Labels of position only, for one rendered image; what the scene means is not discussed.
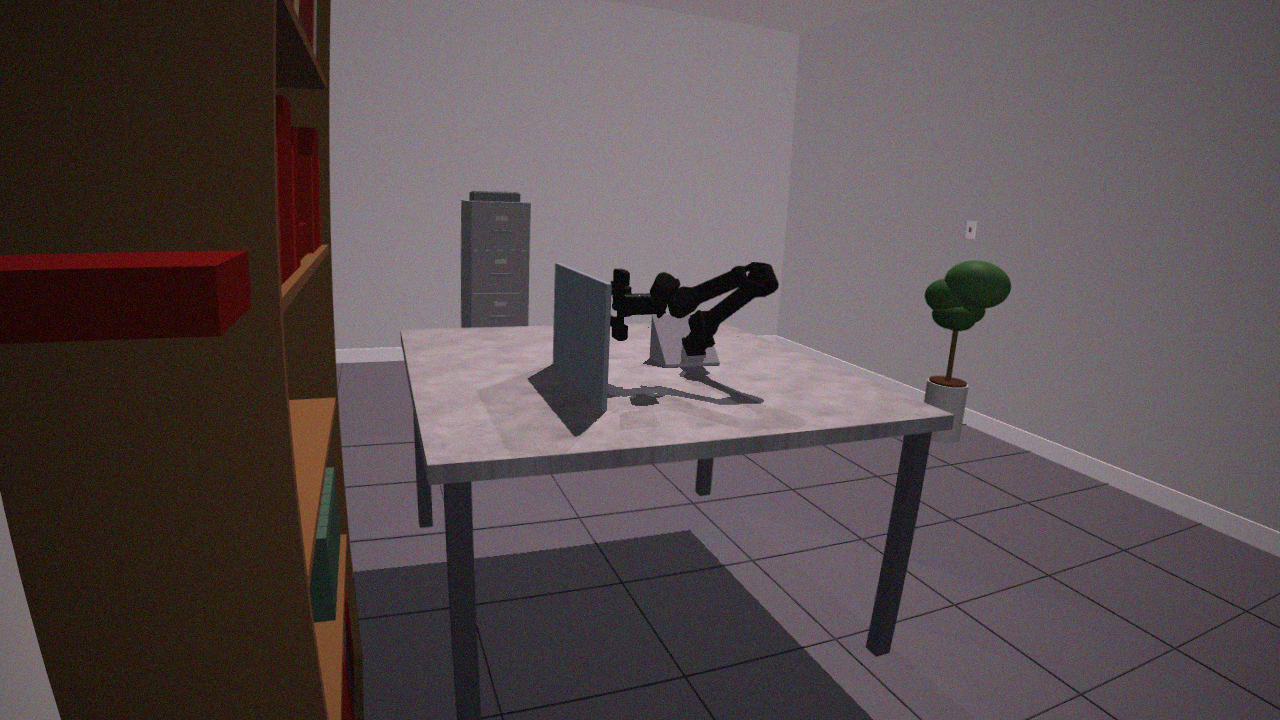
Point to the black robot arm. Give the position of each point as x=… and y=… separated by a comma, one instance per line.
x=681, y=301

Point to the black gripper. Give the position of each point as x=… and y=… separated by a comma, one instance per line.
x=627, y=304

